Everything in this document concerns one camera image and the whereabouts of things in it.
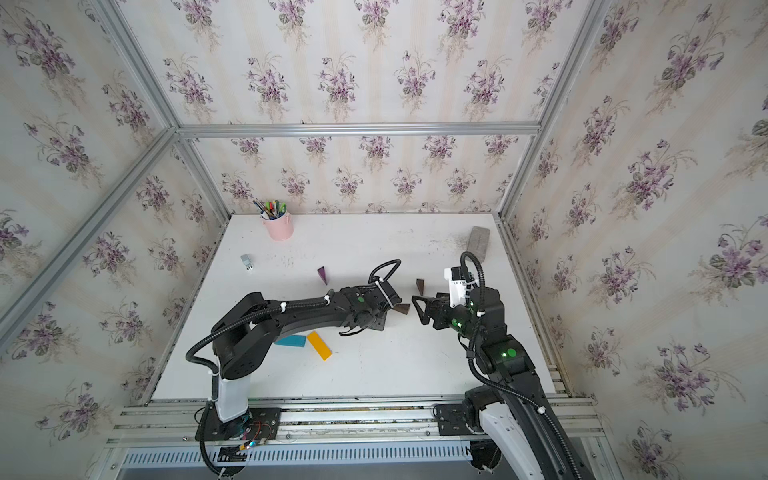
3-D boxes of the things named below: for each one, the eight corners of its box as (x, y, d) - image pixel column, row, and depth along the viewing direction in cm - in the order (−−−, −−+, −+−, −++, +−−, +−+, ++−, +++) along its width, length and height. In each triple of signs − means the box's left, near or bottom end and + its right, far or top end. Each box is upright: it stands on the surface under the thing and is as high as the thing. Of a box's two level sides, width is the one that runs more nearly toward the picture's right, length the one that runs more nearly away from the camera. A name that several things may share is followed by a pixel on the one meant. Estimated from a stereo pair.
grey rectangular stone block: (464, 257, 110) (467, 251, 107) (471, 230, 119) (473, 223, 116) (483, 262, 109) (486, 256, 106) (488, 234, 118) (491, 228, 115)
